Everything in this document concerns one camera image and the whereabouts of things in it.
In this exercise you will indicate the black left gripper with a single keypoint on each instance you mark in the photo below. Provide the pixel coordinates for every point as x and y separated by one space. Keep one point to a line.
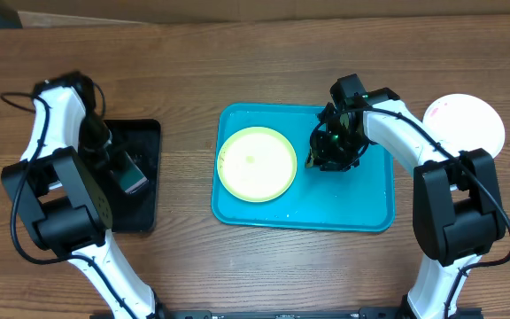
106 159

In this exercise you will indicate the yellow plate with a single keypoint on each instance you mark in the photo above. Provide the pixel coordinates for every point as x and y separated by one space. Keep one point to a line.
256 164

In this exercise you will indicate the teal plastic tray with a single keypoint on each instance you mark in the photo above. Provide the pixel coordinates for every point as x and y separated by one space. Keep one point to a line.
360 199

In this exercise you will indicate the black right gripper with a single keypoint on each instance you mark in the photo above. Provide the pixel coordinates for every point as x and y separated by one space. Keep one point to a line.
326 158

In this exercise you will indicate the black plastic tray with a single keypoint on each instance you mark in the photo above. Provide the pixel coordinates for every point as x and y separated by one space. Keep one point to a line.
137 212

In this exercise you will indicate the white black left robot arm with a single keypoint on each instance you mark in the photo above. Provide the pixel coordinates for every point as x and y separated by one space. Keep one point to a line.
83 179

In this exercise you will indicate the pink green sponge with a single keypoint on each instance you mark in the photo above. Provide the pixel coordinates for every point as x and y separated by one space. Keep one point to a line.
131 178

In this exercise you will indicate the white plate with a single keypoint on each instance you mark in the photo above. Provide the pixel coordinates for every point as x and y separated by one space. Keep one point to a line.
467 122

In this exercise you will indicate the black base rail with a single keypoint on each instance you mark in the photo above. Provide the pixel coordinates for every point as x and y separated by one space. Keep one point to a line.
281 315

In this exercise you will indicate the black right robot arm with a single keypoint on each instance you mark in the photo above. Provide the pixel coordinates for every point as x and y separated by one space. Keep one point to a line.
458 218

